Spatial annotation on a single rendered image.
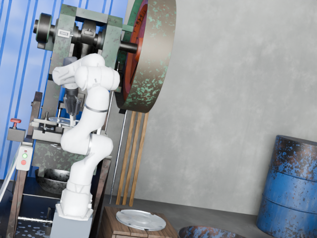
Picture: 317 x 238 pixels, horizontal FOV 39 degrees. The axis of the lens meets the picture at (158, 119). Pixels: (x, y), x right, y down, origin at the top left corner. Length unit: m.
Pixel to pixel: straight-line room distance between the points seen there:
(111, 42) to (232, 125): 2.01
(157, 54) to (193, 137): 1.88
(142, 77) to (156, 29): 0.29
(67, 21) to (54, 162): 0.87
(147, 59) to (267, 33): 2.18
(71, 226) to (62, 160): 0.67
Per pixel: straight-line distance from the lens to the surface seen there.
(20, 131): 2.77
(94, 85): 2.13
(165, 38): 2.66
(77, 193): 2.21
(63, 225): 2.24
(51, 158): 2.81
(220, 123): 4.47
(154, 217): 2.71
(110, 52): 2.88
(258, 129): 4.64
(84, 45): 2.93
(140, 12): 3.20
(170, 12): 2.75
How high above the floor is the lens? 1.16
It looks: 5 degrees down
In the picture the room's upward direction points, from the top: 12 degrees clockwise
